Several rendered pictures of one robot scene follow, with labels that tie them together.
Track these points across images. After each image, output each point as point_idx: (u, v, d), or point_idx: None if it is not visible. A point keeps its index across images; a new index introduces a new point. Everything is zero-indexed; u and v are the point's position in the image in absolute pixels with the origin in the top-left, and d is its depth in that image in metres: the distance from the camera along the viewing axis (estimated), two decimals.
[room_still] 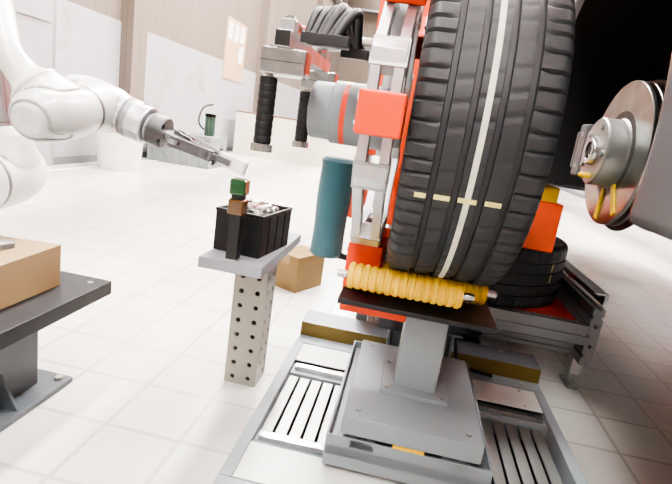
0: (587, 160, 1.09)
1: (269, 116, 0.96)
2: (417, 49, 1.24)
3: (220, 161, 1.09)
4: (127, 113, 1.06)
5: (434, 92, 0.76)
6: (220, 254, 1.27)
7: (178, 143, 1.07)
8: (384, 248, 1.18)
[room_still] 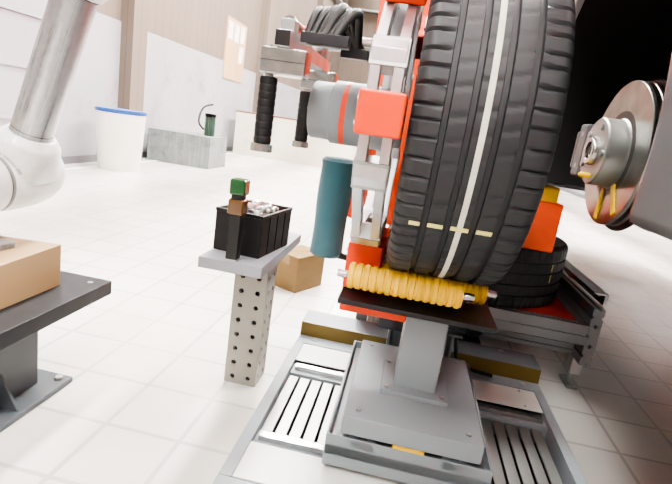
0: (587, 160, 1.09)
1: (269, 116, 0.96)
2: (417, 49, 1.24)
3: None
4: None
5: (427, 130, 0.77)
6: (220, 254, 1.27)
7: None
8: (384, 248, 1.18)
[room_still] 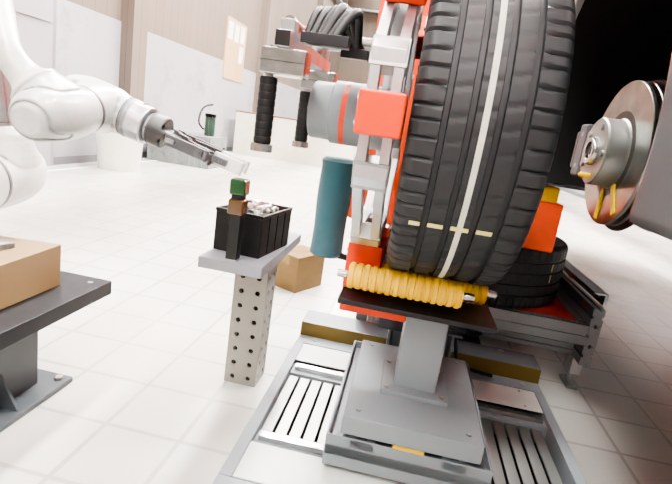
0: (587, 160, 1.09)
1: (269, 116, 0.96)
2: (417, 49, 1.24)
3: (216, 161, 1.07)
4: (127, 113, 1.06)
5: (427, 130, 0.77)
6: (220, 254, 1.27)
7: (175, 142, 1.06)
8: (384, 248, 1.18)
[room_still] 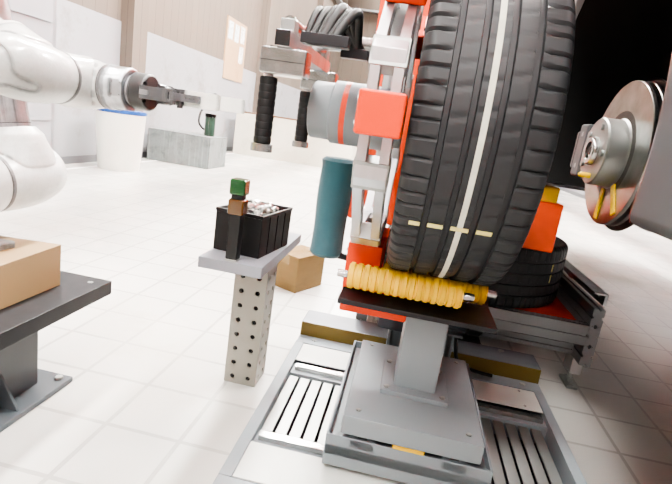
0: (587, 160, 1.09)
1: (269, 116, 0.96)
2: (417, 49, 1.24)
3: (222, 102, 1.07)
4: None
5: (427, 130, 0.77)
6: (220, 254, 1.27)
7: None
8: (384, 248, 1.18)
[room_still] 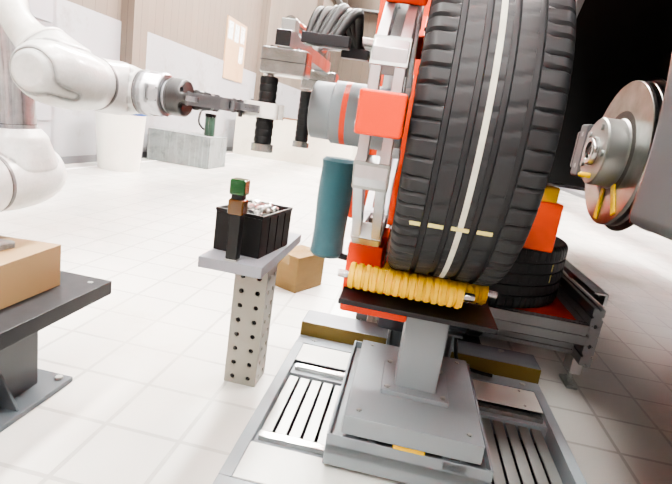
0: (587, 160, 1.09)
1: None
2: (417, 49, 1.24)
3: None
4: None
5: (428, 130, 0.77)
6: (220, 254, 1.27)
7: None
8: (384, 248, 1.18)
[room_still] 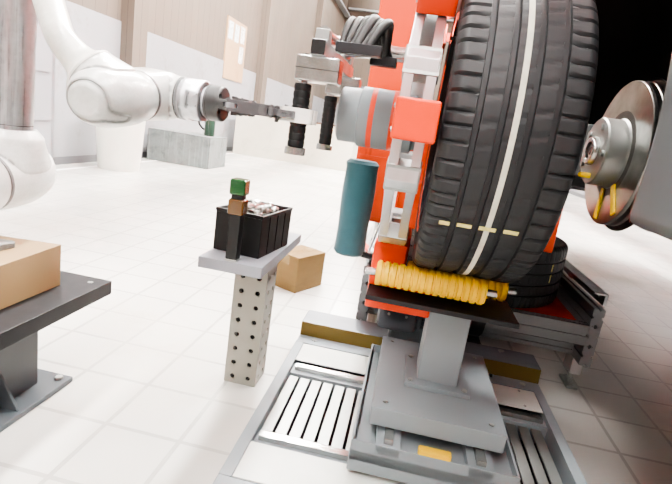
0: (587, 160, 1.09)
1: None
2: None
3: None
4: None
5: (459, 135, 0.82)
6: (220, 254, 1.27)
7: None
8: (407, 247, 1.23)
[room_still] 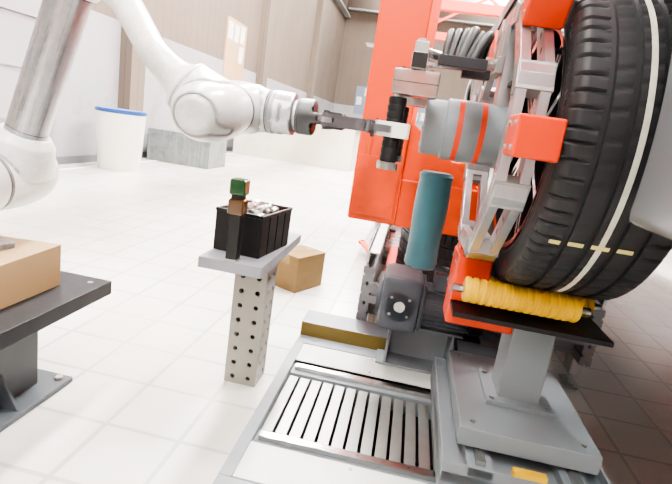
0: None
1: None
2: None
3: None
4: None
5: (581, 153, 0.80)
6: (220, 254, 1.27)
7: None
8: None
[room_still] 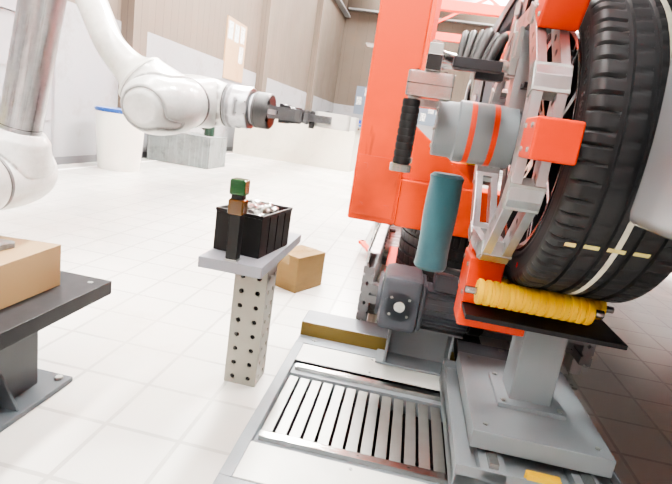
0: None
1: (411, 137, 0.98)
2: None
3: None
4: None
5: (599, 156, 0.79)
6: (220, 254, 1.27)
7: None
8: None
